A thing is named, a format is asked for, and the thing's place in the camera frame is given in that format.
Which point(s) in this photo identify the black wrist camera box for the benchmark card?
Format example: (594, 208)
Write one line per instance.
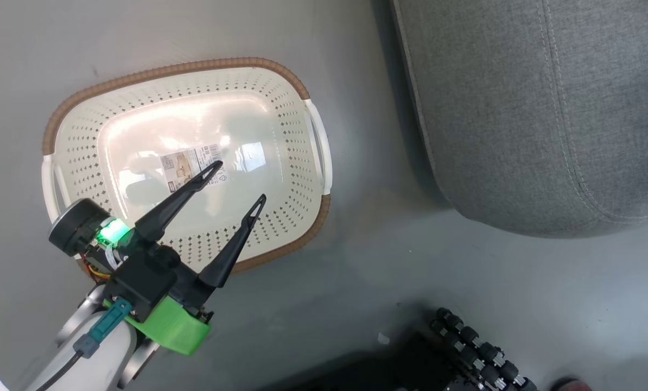
(142, 282)

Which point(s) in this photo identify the small dark red object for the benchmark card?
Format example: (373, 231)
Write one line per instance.
(571, 384)

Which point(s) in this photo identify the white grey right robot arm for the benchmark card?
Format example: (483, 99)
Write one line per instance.
(104, 364)

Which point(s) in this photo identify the grey fabric sofa cushion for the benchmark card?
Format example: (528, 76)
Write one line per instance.
(519, 108)

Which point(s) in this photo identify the small white floor scrap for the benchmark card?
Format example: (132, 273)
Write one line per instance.
(382, 339)

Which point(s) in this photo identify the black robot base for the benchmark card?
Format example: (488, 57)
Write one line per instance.
(389, 374)

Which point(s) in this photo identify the bright green camera mount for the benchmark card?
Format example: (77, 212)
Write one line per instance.
(172, 328)

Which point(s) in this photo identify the cream perforated laundry basket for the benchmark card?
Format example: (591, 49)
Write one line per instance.
(139, 108)

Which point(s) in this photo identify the black omni wheel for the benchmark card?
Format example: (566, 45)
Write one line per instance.
(476, 353)

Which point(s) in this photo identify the paper label sticker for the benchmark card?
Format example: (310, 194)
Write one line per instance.
(178, 163)

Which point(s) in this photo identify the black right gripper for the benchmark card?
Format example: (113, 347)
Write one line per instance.
(77, 225)

